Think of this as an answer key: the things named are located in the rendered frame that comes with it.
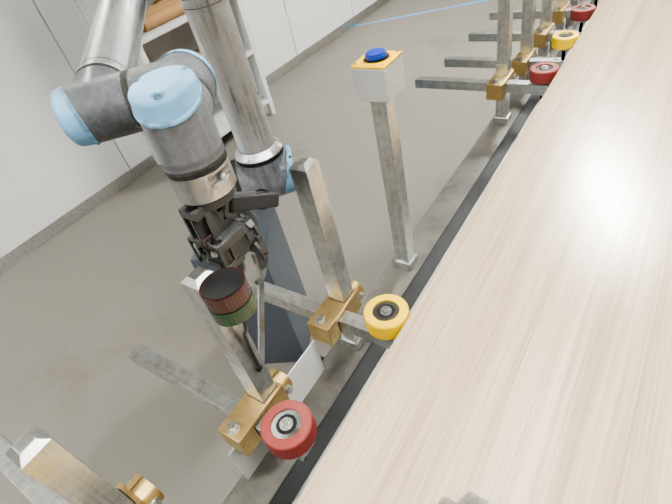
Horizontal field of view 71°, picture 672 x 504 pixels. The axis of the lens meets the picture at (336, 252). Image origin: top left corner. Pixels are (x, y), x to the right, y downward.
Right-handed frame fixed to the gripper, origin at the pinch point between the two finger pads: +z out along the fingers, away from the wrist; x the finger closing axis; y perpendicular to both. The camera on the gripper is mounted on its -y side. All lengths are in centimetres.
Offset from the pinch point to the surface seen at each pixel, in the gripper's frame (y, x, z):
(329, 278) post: -9.2, 7.6, 6.5
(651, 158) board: -66, 53, 8
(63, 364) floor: 15, -150, 98
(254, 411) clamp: 17.6, 9.1, 11.4
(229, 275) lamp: 12.8, 12.7, -16.8
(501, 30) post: -109, 7, -3
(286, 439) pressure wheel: 19.9, 18.9, 7.8
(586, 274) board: -28, 48, 8
